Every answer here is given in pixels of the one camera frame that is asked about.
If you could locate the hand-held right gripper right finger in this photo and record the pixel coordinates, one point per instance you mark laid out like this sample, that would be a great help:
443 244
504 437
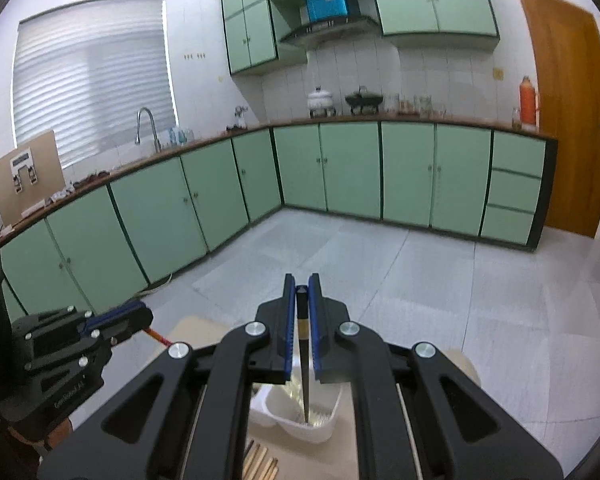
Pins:
316 350

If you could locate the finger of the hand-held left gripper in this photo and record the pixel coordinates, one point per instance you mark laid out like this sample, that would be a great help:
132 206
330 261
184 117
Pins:
127 322

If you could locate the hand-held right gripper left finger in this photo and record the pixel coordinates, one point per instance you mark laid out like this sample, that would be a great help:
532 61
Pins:
290 350

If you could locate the red chopstick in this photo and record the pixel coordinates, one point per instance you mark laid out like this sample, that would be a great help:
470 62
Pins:
157 337

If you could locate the white two-compartment utensil holder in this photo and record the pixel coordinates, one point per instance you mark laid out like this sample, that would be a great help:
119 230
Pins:
300 432

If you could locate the wooden chopstick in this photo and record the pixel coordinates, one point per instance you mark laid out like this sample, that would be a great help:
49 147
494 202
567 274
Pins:
272 470
261 465
250 460

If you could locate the person's left hand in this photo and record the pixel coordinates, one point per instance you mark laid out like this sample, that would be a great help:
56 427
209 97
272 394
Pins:
55 430

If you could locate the white rag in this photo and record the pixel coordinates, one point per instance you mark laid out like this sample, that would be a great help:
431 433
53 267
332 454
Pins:
62 193

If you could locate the cream rounded object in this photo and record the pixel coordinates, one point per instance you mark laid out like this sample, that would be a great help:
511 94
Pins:
467 365

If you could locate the brown cardboard board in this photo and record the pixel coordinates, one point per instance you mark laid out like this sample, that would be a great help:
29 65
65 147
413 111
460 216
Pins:
27 180

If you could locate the clear plastic bottle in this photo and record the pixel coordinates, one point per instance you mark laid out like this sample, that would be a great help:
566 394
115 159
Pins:
173 136
186 136

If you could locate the green base cabinet with drawers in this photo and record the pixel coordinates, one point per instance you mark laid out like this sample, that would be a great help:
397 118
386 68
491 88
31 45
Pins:
410 175

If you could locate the steel gooseneck faucet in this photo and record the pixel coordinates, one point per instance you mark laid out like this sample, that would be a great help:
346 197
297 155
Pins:
147 115

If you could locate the gas stove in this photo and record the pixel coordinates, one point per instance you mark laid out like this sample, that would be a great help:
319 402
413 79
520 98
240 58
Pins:
345 111

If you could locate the white window blind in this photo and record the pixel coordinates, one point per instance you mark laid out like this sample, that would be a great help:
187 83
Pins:
90 80

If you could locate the white lidded pot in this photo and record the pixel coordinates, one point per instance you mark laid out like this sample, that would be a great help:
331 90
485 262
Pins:
321 99

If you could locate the black wok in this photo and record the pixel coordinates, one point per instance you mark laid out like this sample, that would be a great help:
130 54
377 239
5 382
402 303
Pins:
364 97

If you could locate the small glass jar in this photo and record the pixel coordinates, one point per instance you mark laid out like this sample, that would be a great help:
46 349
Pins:
516 117

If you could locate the orange thermos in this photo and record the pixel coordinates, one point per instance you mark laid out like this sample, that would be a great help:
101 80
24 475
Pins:
528 102

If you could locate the range hood with blue cover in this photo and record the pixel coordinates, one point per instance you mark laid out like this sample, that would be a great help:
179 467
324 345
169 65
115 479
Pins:
327 5

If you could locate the row of wall hooks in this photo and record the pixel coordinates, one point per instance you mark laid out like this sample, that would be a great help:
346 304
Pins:
194 55

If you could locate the green wall cabinet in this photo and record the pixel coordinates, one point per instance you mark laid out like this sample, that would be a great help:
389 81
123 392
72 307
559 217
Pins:
252 30
430 0

